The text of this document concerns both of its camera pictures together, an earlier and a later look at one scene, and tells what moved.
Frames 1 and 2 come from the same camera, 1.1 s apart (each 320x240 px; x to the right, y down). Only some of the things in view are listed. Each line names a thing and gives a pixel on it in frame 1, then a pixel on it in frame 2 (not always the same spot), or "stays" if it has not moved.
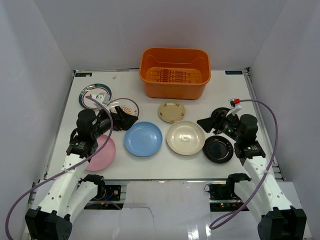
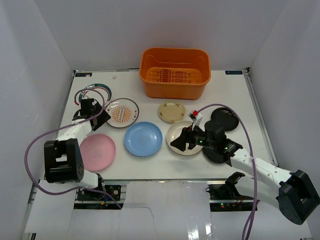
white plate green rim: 99,91 stays
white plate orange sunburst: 127,105 stays
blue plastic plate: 143,139 stays
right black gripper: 207,124 -> 187,136
